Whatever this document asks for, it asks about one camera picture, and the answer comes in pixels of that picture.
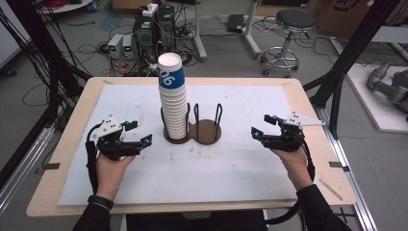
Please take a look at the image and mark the black frame post with cables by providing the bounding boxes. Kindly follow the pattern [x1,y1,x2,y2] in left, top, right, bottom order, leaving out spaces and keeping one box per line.
[0,0,92,129]

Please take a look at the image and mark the brown cup holder wire loops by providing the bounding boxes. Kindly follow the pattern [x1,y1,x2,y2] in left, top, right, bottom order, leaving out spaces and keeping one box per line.
[160,102,224,145]

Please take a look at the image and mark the right hand-held gripper black cable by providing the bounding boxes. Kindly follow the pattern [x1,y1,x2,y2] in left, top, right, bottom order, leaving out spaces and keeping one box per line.
[264,133,317,225]

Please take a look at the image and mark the brown cardboard box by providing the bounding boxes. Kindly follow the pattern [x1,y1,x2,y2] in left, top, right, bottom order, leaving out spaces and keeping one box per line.
[316,0,408,40]

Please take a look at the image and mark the white floor platform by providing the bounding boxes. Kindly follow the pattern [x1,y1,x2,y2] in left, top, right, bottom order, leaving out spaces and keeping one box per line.
[345,63,408,134]

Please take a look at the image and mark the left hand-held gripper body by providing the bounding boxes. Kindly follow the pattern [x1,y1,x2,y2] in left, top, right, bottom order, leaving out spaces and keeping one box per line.
[90,115,142,162]

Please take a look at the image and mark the white power strip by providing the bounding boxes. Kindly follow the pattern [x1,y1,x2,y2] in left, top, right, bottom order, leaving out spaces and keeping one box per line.
[141,3,160,18]

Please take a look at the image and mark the left hand-held gripper black cable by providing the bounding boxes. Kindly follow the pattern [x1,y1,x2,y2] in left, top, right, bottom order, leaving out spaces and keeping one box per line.
[85,123,100,196]

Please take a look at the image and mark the white desk leg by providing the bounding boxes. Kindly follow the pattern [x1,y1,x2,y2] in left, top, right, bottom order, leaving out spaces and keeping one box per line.
[242,0,263,60]
[191,0,209,63]

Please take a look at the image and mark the person's right hand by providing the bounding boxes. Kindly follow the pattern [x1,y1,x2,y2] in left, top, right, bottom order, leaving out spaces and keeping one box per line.
[270,147,315,193]

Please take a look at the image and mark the black computer tower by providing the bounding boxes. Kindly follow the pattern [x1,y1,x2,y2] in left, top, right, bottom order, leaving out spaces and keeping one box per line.
[133,5,177,66]

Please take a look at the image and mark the person's left hand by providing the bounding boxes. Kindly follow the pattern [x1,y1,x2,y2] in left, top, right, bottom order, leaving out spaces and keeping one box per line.
[95,153,136,201]

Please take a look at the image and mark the stack of white paper cups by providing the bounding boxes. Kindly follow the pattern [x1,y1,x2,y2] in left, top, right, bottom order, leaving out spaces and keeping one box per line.
[159,86,190,141]

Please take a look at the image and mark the black round stool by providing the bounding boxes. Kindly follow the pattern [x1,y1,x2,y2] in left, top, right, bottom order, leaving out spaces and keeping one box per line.
[260,9,317,79]

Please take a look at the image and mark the aluminium rail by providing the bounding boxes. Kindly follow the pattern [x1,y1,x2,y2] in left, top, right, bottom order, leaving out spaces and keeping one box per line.
[0,123,56,215]
[314,105,379,231]

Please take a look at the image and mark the white round table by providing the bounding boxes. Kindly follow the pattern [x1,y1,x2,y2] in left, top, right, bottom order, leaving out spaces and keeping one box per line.
[38,0,94,14]

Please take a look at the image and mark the person's dark lap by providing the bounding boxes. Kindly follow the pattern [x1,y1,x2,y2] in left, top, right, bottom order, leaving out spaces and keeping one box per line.
[125,210,268,231]

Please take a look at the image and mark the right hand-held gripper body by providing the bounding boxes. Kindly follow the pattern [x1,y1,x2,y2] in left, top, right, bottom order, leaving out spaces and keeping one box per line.
[269,111,326,153]

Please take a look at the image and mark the white foam mat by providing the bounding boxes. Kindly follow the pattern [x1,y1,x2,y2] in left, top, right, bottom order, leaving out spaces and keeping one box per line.
[58,84,324,206]

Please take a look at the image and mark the black box on floor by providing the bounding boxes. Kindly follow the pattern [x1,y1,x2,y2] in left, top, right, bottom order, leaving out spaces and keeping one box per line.
[226,13,245,34]

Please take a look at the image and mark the black wristband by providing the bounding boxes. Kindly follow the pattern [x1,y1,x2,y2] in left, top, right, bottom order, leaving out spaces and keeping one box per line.
[87,194,115,211]

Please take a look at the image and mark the hand-held gripper black cable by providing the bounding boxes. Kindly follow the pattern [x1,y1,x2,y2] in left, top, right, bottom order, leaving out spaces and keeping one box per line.
[264,133,317,225]
[85,123,100,196]

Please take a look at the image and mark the white power supply unit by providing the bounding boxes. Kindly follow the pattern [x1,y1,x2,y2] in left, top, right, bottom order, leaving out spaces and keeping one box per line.
[121,34,135,60]
[107,33,124,60]

